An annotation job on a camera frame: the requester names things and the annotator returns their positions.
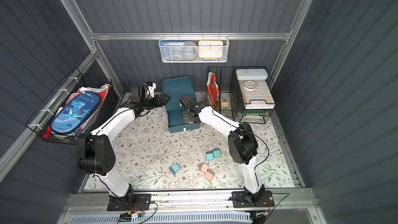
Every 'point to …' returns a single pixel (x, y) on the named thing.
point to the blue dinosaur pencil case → (75, 112)
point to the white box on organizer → (251, 74)
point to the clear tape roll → (249, 85)
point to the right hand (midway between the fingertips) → (193, 114)
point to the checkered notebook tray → (256, 94)
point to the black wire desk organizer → (223, 86)
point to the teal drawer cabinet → (174, 88)
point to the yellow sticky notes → (224, 104)
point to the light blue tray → (240, 170)
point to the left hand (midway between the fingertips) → (168, 99)
